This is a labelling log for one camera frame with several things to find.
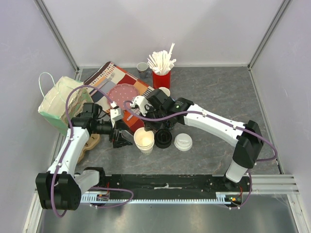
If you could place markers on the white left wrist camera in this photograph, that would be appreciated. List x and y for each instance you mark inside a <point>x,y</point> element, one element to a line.
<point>116,114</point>

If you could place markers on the grey ceramic mug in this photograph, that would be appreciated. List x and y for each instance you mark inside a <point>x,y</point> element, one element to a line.
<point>143,70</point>

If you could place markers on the colourful patchwork placemat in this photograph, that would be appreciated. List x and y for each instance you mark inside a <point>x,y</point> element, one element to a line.
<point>110,75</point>

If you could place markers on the stack of white lids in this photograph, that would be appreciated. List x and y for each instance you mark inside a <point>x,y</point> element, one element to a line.
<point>183,142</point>

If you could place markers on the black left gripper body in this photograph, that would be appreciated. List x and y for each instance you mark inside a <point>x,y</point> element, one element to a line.
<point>112,135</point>

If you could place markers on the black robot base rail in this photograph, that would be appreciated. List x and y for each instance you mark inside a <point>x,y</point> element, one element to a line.
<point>188,182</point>

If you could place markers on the pink polka dot plate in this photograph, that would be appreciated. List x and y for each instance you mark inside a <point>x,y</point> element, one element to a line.
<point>122,92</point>

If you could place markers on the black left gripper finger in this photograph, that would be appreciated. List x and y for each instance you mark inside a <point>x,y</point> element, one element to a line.
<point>127,135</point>
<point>120,141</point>

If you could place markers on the red straw holder cup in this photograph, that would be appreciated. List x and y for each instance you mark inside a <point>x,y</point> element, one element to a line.
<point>161,80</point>

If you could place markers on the stack of white paper cups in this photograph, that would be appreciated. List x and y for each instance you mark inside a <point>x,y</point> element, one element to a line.
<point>144,140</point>

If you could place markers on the green patterned paper bag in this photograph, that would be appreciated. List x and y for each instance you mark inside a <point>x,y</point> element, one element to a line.
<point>53,106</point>

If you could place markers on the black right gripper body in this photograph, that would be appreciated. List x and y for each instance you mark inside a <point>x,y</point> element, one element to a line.
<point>152,119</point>

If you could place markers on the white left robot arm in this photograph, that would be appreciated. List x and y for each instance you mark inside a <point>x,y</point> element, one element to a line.
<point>58,188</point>

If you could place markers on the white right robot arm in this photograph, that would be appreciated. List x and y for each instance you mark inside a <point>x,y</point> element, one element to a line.
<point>246,138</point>

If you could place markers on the light blue ceramic mug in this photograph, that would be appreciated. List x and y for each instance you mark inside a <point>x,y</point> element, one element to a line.
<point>166,91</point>

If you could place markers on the bundle of white straws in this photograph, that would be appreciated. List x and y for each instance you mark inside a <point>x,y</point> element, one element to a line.
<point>161,62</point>

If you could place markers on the cardboard cup carrier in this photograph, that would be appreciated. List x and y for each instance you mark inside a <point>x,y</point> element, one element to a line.
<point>89,145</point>

